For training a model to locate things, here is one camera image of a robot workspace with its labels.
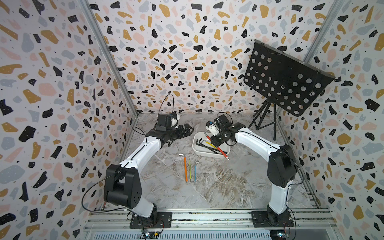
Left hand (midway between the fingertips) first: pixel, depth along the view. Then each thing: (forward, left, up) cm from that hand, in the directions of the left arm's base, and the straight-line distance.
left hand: (189, 130), depth 85 cm
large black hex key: (0, -10, -19) cm, 22 cm away
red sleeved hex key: (-4, -20, -16) cm, 26 cm away
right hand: (-2, -13, -8) cm, 16 cm away
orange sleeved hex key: (-13, +3, -21) cm, 25 cm away
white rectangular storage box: (+3, -8, -20) cm, 22 cm away
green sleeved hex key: (-14, 0, -21) cm, 25 cm away
